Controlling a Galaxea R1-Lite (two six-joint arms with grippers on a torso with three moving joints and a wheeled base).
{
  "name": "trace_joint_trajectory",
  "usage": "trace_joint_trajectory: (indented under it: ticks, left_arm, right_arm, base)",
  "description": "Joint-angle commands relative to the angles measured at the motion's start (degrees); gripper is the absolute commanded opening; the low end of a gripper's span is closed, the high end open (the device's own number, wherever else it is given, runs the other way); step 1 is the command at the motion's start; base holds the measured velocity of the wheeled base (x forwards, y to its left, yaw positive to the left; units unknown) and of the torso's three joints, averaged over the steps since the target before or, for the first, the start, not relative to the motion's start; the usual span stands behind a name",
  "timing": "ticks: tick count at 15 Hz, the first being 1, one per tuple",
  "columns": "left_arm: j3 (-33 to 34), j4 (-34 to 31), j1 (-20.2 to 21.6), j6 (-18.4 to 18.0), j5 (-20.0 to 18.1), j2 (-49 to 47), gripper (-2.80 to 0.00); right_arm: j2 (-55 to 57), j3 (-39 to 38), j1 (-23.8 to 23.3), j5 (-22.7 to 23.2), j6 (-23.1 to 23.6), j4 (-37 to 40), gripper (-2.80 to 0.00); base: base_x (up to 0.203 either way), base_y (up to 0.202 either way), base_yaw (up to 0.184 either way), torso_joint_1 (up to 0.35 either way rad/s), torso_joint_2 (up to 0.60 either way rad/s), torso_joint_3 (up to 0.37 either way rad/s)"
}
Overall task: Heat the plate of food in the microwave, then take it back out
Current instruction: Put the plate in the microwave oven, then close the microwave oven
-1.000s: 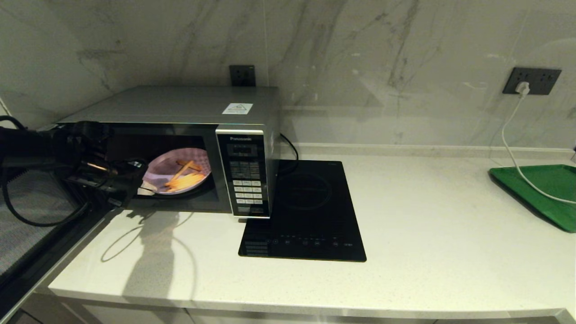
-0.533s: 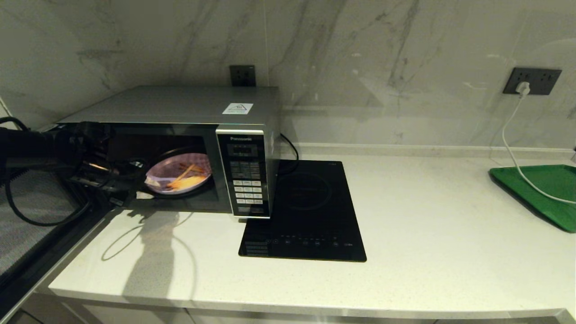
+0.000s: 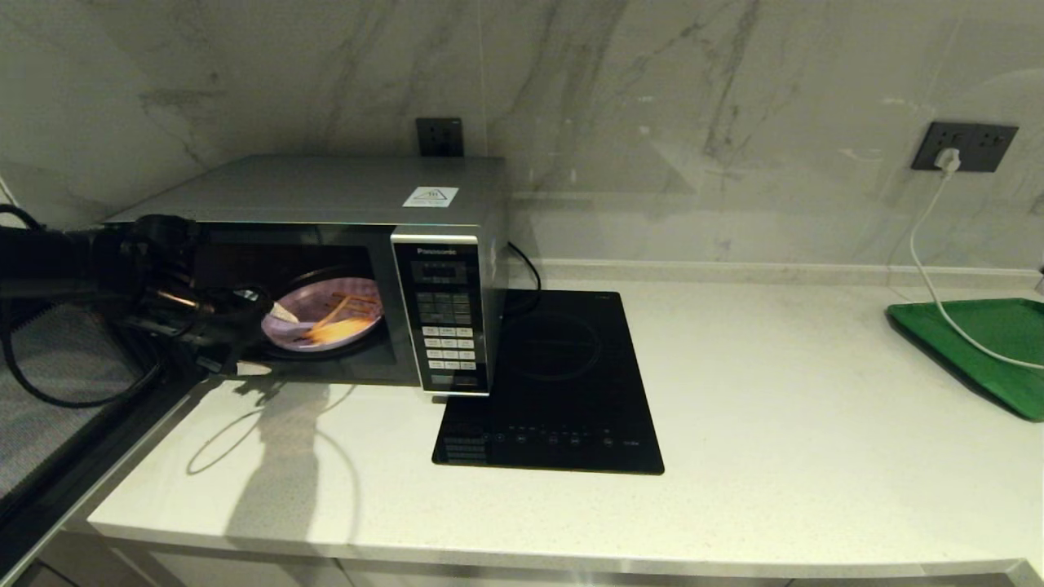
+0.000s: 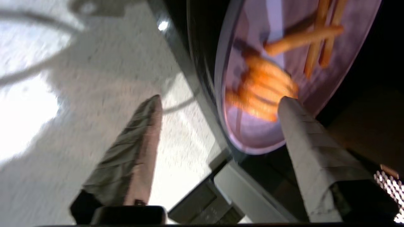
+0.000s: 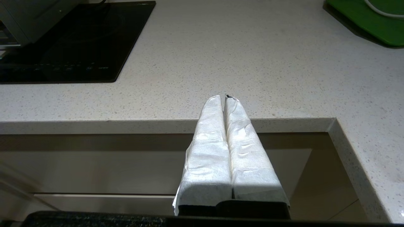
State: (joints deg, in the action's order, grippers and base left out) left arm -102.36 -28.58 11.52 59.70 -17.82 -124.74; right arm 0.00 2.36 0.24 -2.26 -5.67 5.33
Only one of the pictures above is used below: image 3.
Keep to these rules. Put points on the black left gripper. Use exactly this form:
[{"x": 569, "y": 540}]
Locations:
[{"x": 232, "y": 330}]

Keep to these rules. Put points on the purple plate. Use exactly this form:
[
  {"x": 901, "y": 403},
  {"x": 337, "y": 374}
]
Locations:
[{"x": 326, "y": 289}]

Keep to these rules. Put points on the silver Panasonic microwave oven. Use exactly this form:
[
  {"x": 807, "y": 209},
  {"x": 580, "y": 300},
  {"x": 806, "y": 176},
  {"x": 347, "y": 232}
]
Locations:
[{"x": 326, "y": 189}]

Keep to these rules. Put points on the orange french fry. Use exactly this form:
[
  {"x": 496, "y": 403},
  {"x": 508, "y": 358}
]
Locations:
[
  {"x": 347, "y": 329},
  {"x": 326, "y": 339},
  {"x": 367, "y": 302},
  {"x": 336, "y": 310},
  {"x": 338, "y": 334},
  {"x": 342, "y": 324}
]

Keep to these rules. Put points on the white warning sticker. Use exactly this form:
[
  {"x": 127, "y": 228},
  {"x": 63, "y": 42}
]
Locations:
[{"x": 431, "y": 196}]

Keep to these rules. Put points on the black induction cooktop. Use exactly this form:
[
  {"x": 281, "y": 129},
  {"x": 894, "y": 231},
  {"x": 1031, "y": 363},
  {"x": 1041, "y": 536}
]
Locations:
[{"x": 571, "y": 367}]

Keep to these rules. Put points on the white power plug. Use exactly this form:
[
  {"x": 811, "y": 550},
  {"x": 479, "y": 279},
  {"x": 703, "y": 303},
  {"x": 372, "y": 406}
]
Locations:
[{"x": 948, "y": 159}]

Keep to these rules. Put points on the green plastic tray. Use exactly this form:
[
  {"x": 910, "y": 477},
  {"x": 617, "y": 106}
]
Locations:
[{"x": 1003, "y": 326}]

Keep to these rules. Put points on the small black wall outlet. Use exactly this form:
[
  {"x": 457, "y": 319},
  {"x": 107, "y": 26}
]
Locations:
[{"x": 440, "y": 136}]

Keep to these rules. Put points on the wide black wall outlet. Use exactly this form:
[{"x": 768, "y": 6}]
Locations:
[{"x": 987, "y": 145}]

